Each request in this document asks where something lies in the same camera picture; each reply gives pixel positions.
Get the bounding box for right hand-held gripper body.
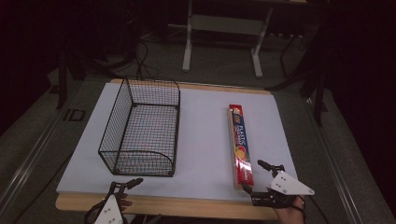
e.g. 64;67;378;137
250;169;316;209

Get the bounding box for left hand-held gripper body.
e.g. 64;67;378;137
92;186;129;224

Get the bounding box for red and blue plastic wrap box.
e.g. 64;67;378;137
228;104;255;190

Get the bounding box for black wire basket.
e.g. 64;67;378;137
98;77;181;178

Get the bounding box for person's left hand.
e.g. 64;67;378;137
119;192;134;214

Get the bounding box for person's right hand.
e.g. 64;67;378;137
273;195;307;224

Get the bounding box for white table mat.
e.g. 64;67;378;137
55;81;299;203

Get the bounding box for black tripod stand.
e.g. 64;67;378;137
54;36;125;110
264;18;330;127

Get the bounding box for metal floor rail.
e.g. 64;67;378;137
304;95;363;224
0;106;64;216

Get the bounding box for black floor cables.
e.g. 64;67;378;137
134;39;161;82

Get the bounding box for white metal stand frame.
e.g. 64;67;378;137
181;0;275;79

